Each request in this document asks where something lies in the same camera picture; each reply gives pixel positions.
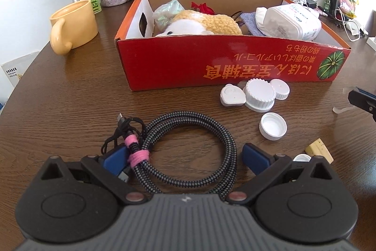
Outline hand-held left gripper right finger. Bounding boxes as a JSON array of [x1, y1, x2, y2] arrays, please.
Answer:
[[225, 143, 339, 206]]

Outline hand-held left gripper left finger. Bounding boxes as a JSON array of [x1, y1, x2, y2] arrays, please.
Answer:
[[39, 142, 148, 206]]

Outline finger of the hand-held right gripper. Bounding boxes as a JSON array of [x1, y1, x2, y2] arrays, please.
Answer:
[[348, 86, 376, 122]]

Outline clear plastic piece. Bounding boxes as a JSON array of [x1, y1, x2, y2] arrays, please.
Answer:
[[333, 105, 356, 115]]

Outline white bottle cap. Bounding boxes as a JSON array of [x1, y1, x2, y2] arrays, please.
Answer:
[[259, 112, 287, 140]]

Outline small white cap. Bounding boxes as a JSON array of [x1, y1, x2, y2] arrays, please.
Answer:
[[268, 79, 291, 101], [293, 153, 312, 163]]

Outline large ribbed white cap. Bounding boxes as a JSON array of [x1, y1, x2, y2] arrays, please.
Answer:
[[243, 78, 277, 113]]

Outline yellow cork piece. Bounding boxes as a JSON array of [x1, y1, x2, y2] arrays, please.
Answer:
[[305, 137, 334, 164]]

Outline white case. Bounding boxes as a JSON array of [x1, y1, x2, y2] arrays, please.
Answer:
[[219, 84, 246, 107]]

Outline braided charging cable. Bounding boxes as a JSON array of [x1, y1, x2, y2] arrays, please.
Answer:
[[101, 111, 238, 202]]

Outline red cardboard box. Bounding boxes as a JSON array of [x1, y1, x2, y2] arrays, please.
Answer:
[[114, 0, 352, 92]]

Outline white wet wipes canister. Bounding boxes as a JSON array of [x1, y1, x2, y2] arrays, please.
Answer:
[[255, 3, 322, 41]]

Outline purple knitted cloth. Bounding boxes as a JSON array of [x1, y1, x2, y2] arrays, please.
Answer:
[[236, 12, 265, 36]]

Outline plush hamster toy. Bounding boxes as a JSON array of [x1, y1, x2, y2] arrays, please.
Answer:
[[155, 9, 243, 38]]

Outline iridescent plastic bag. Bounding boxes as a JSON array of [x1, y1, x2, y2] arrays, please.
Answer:
[[152, 0, 186, 33]]

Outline red artificial rose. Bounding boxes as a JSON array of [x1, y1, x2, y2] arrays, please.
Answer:
[[191, 2, 217, 16]]

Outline yellow mug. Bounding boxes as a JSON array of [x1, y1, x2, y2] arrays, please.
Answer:
[[49, 0, 99, 56]]

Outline white chargers and cables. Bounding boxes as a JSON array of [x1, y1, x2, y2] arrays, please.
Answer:
[[346, 21, 364, 41]]

